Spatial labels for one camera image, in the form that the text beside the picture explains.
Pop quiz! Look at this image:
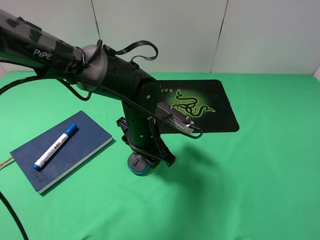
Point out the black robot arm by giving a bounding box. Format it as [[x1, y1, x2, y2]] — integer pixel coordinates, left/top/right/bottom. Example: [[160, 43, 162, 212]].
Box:
[[0, 11, 176, 167]]

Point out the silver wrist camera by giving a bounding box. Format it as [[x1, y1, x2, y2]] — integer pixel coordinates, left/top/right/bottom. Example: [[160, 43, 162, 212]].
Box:
[[155, 101, 203, 139]]

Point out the green table cloth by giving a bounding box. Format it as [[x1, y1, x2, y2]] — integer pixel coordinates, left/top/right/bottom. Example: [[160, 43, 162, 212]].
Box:
[[0, 73, 320, 240]]

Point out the blue white whiteboard marker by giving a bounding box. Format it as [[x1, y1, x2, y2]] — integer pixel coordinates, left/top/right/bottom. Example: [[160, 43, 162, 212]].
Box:
[[33, 123, 78, 171]]

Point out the black green logo mouse pad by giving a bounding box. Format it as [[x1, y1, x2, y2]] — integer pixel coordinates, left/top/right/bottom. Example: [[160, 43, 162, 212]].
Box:
[[159, 79, 240, 133]]

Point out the black cable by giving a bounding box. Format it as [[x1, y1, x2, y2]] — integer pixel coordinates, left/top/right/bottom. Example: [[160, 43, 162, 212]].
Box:
[[0, 191, 29, 240]]

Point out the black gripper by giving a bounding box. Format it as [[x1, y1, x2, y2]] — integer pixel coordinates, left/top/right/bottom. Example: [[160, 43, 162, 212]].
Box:
[[116, 101, 176, 167]]

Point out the dark blue notebook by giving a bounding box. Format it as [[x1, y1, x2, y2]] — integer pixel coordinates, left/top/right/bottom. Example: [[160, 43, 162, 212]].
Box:
[[10, 111, 113, 194]]

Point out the grey teal computer mouse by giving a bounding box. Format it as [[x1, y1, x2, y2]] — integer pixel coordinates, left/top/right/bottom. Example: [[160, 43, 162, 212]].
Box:
[[127, 152, 152, 176]]

